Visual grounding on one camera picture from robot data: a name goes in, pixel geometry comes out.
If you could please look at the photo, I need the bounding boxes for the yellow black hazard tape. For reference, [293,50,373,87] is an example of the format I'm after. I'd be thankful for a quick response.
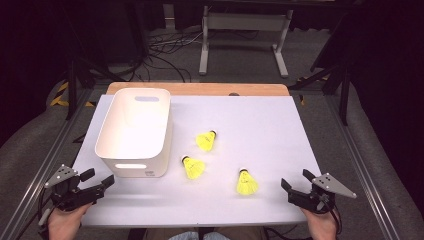
[49,81,96,108]

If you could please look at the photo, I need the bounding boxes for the white table sheet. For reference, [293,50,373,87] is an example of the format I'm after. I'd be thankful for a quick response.
[71,94,323,228]

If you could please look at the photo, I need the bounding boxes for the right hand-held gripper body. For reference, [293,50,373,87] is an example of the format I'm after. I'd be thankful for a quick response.
[287,172,358,214]

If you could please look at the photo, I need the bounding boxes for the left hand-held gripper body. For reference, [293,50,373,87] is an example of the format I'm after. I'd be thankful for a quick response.
[44,164,105,213]

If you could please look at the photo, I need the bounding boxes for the person's right hand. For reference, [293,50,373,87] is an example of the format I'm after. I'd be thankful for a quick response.
[299,206,340,240]

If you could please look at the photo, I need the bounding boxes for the black tripod stand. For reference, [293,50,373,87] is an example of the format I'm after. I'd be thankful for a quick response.
[288,63,351,127]
[64,56,126,121]

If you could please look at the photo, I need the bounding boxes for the yellow shuttlecock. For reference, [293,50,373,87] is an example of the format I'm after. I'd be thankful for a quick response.
[236,168,260,196]
[181,155,206,181]
[195,130,218,153]

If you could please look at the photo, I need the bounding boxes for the white plastic storage bin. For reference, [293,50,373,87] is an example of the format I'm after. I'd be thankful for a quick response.
[94,87,174,179]

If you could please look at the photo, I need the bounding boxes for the person's striped shirt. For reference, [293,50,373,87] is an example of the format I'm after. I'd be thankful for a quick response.
[168,231,231,240]

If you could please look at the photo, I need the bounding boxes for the right hand-held gripper cable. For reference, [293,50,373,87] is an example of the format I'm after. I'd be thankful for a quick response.
[328,202,343,236]

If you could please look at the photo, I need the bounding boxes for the black floor cables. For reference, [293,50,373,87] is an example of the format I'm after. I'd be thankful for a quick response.
[109,29,261,84]

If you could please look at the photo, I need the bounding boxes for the white metal stand frame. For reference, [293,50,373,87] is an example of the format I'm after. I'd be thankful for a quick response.
[198,4,294,79]

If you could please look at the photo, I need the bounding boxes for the aluminium floor rail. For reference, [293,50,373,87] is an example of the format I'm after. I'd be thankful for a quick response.
[324,94,406,240]
[0,88,96,240]

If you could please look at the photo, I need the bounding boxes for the person's left hand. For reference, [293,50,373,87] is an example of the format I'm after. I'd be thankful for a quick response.
[47,201,93,240]

